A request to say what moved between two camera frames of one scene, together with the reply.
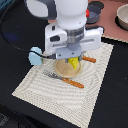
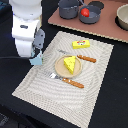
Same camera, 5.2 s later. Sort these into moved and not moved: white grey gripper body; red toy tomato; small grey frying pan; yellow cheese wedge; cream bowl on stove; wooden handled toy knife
Moved: yellow cheese wedge; white grey gripper body
Not moved: small grey frying pan; cream bowl on stove; wooden handled toy knife; red toy tomato
